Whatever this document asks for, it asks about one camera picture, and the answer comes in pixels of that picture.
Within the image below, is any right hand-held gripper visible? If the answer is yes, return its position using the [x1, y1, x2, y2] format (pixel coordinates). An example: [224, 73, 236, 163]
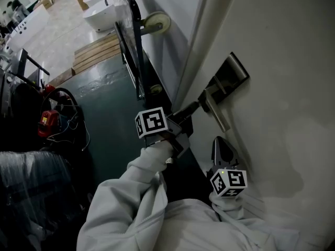
[206, 136, 248, 198]

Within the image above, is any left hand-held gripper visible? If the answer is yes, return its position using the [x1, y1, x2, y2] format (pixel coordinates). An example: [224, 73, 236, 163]
[135, 100, 201, 159]

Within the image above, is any black door lock plate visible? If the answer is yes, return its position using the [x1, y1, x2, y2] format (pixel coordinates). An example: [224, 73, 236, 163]
[197, 51, 250, 112]

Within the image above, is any person's right forearm grey sleeve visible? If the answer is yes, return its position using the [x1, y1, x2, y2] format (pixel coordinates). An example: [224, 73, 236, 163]
[208, 191, 300, 251]

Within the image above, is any person's left forearm grey sleeve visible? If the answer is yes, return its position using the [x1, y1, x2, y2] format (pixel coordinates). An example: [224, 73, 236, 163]
[76, 140, 174, 251]

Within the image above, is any white door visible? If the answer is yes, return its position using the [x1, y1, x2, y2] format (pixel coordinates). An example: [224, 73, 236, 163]
[172, 0, 335, 251]

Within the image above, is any person's grey hoodie torso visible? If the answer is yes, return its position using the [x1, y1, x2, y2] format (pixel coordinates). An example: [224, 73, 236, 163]
[146, 198, 262, 251]

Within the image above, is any black trolley with cream wheels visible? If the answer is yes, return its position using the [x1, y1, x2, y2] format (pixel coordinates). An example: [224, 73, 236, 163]
[114, 0, 172, 101]

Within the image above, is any wooden pallet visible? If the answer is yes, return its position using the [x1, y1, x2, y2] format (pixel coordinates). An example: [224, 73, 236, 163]
[71, 32, 123, 76]

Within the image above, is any red power tool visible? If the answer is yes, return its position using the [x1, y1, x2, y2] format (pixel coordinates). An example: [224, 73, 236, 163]
[37, 110, 60, 139]

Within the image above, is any grey metal rack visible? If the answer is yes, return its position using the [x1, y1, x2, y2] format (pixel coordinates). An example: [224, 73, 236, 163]
[0, 48, 51, 115]

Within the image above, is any black plastic-wrapped bundle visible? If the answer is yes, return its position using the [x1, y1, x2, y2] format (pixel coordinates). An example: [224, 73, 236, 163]
[0, 150, 84, 251]

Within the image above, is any white cabinet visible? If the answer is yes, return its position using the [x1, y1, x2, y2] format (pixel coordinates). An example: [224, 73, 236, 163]
[5, 7, 51, 54]

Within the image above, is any silver door lever handle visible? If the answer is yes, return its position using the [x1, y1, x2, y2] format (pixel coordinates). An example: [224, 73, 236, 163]
[204, 76, 231, 133]

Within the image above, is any thin loose wire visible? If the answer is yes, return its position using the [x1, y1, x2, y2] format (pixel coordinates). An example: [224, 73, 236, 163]
[46, 106, 91, 152]

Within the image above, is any black hose coil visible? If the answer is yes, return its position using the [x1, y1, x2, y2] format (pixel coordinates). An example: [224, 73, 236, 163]
[40, 87, 85, 130]

